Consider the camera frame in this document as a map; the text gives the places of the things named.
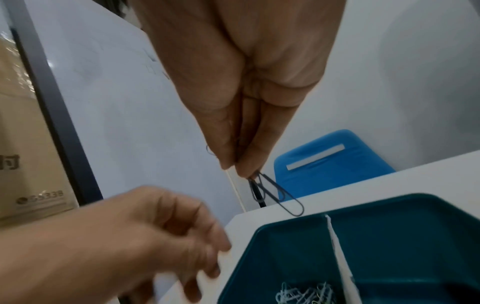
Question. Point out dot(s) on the person's right hand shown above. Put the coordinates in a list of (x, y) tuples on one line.
[(243, 44)]

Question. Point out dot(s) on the person's left hand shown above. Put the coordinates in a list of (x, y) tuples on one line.
[(112, 237)]

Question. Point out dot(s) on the single dark paper clip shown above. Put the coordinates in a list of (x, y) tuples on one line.
[(276, 187)]

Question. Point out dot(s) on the teal divided organizer box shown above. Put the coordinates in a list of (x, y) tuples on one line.
[(405, 243)]

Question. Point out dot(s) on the brown cardboard box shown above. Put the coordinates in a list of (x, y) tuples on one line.
[(26, 148)]

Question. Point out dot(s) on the grey tape strip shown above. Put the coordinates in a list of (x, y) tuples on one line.
[(315, 157)]

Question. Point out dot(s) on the blue chair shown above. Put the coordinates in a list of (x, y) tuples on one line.
[(337, 175)]

